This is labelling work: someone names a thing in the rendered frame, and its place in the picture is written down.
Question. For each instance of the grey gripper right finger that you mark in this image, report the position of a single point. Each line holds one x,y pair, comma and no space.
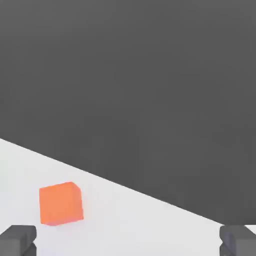
238,243

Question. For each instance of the small orange cube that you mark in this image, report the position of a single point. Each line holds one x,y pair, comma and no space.
61,203

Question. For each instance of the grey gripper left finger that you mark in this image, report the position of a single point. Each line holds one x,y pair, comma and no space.
16,241

